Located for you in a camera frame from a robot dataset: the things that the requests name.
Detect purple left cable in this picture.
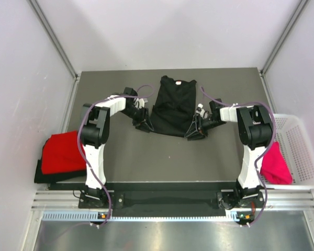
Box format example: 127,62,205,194
77,84,155,228

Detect aluminium frame post right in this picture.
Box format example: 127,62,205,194
260,0,311,76

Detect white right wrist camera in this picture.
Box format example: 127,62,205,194
195,103,209,119

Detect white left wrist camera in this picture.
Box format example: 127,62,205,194
134,98,148,109

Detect white perforated plastic basket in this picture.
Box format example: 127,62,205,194
263,113,314,190

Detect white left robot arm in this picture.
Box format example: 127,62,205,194
77,87,154,208

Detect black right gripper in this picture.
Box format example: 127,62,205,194
185,115,227,141

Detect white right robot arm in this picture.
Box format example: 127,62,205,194
185,100,275,207

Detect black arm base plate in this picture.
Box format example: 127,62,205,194
78,190,264,214

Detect aluminium frame post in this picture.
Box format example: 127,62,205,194
27,0,78,80
260,0,311,76

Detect red folded t shirt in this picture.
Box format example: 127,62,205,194
41,131,86,175

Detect grey slotted cable duct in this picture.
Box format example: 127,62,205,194
41,210,256,222

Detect pink t shirt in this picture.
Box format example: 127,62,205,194
260,142,293,185

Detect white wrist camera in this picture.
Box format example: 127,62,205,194
134,98,148,109
195,103,209,119

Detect purple cable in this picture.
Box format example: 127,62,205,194
77,84,155,228
200,86,277,227

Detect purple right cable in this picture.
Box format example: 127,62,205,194
200,86,277,227

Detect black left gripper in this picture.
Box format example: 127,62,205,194
121,106,153,133

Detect aluminium frame post left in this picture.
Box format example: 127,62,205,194
27,0,78,80

